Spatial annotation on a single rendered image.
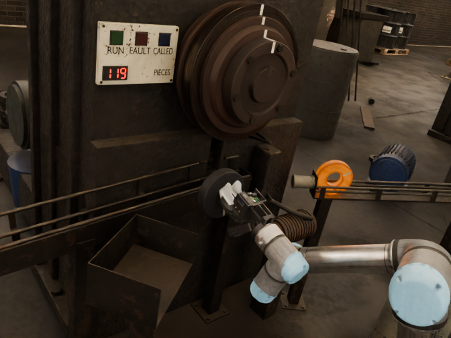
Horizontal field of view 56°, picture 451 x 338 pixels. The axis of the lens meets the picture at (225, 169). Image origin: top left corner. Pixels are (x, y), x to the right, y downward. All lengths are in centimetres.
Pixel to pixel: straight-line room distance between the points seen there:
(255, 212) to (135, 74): 57
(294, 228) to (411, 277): 90
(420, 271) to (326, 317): 128
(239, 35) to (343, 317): 148
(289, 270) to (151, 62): 76
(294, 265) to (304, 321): 108
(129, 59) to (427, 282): 99
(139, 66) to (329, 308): 151
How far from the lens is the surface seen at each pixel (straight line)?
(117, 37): 132
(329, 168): 183
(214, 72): 134
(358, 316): 233
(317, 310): 226
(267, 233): 115
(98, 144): 140
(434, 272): 102
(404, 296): 102
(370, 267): 119
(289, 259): 112
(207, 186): 124
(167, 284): 128
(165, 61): 142
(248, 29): 138
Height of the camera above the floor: 146
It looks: 26 degrees down
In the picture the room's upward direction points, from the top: 11 degrees clockwise
